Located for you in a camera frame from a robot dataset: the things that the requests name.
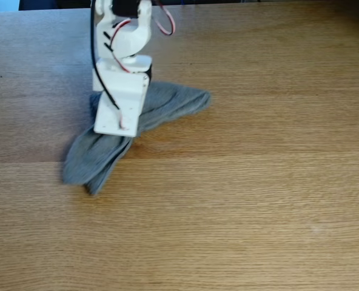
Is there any grey terry cleaning cloth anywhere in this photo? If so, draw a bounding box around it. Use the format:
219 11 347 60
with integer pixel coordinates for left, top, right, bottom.
62 81 212 196

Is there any red and white cable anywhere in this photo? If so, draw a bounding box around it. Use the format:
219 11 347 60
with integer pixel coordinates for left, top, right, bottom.
152 0 176 36

